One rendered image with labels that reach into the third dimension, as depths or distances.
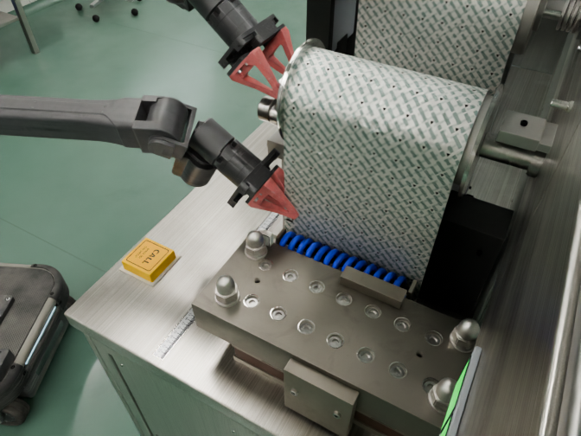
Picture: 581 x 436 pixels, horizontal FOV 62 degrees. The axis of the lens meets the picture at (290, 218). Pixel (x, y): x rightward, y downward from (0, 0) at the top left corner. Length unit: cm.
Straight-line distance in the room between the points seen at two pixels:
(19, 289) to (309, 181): 142
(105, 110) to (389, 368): 54
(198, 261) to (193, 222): 11
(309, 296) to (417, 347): 16
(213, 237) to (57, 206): 168
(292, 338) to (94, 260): 167
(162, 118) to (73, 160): 213
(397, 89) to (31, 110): 53
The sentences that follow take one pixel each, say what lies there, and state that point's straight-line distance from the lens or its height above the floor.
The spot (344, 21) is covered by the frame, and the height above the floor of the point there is 120.
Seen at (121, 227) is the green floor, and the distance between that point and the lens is 236.
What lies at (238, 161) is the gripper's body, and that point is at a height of 115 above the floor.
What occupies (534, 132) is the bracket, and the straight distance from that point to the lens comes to 62.
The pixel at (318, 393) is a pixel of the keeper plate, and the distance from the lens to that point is 67.
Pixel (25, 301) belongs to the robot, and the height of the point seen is 24.
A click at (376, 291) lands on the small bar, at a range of 71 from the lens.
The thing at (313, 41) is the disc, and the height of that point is 132.
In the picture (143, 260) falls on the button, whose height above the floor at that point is 92.
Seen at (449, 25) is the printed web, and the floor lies 131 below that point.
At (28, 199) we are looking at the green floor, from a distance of 270.
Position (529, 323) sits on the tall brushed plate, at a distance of 29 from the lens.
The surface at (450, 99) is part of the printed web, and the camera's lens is 61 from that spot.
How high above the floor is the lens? 161
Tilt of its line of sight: 45 degrees down
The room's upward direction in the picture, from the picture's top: straight up
